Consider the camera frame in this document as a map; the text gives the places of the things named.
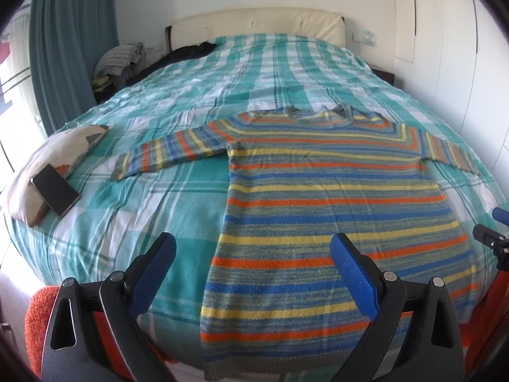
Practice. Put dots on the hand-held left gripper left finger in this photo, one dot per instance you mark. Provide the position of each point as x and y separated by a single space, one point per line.
153 282

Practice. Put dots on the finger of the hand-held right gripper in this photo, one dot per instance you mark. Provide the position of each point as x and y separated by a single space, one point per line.
489 238
501 214

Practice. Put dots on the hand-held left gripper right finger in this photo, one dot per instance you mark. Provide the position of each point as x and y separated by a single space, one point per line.
356 278

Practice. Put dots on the striped knit sweater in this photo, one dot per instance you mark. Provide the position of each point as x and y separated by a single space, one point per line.
318 191

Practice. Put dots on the pile of folded clothes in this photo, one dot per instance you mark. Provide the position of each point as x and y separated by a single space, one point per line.
119 57

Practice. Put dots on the teal checked blanket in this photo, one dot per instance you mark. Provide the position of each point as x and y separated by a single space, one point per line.
179 199

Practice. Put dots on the orange fuzzy cloth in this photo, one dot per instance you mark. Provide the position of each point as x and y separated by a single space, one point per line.
35 326

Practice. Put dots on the black smartphone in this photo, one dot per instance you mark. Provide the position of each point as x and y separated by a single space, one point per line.
55 191

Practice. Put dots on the patterned white pillow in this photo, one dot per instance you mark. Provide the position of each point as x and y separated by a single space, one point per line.
63 147

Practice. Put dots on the white wardrobe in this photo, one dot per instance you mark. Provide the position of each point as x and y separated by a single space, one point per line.
445 47

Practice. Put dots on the dark nightstand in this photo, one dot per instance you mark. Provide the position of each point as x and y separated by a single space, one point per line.
385 75

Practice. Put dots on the dark cloth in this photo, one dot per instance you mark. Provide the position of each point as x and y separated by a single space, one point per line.
187 51

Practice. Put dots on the window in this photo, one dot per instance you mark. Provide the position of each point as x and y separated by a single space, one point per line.
16 87

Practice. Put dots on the teal curtain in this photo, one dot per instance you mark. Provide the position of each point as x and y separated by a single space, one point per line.
67 47

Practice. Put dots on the cream padded headboard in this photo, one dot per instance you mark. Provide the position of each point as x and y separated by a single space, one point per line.
258 24

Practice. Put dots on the white wall switch panel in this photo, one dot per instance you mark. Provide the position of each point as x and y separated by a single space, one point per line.
364 36

